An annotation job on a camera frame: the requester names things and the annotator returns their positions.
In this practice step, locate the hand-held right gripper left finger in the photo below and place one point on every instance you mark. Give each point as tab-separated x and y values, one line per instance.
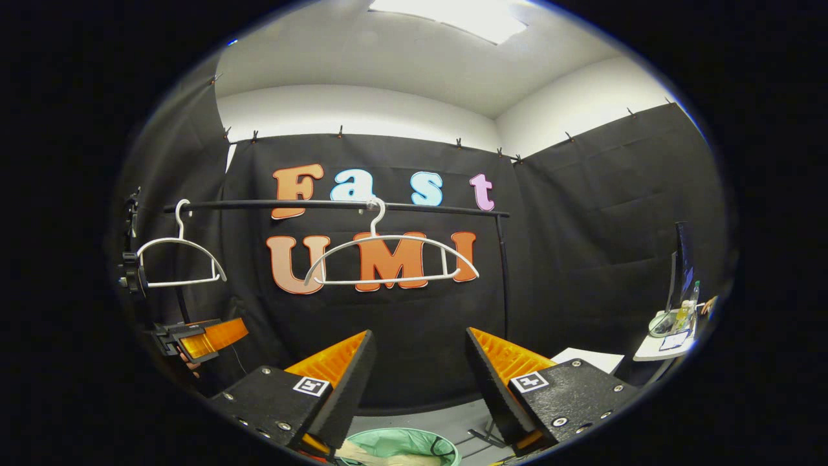
352	382

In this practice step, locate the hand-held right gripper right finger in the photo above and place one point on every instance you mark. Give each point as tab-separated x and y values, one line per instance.
491	395

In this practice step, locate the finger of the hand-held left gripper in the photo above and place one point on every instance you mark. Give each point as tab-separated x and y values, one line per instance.
213	336

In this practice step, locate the green laundry hamper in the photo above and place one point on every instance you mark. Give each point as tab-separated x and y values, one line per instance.
401	437

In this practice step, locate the cream jacket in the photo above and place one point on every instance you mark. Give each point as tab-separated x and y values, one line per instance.
388	461

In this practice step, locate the white clothes hanger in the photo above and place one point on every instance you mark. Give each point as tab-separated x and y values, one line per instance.
181	283
388	280

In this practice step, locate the black clamp stand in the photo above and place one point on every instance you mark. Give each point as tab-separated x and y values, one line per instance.
134	272

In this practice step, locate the small white side table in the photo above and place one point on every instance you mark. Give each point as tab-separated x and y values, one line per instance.
647	353

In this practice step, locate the black backdrop cloth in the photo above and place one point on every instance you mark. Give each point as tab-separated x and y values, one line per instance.
582	259

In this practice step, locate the glass bowl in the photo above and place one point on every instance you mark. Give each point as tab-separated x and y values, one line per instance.
661	325

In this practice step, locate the printed pattern card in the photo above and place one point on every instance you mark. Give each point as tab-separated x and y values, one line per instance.
673	341

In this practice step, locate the yellow liquid bottle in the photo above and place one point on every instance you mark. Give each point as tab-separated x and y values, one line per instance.
683	317

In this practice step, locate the clear plastic bottle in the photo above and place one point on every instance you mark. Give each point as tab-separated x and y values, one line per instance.
695	294

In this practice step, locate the black clothes rail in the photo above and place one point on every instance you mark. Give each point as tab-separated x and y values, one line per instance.
259	204

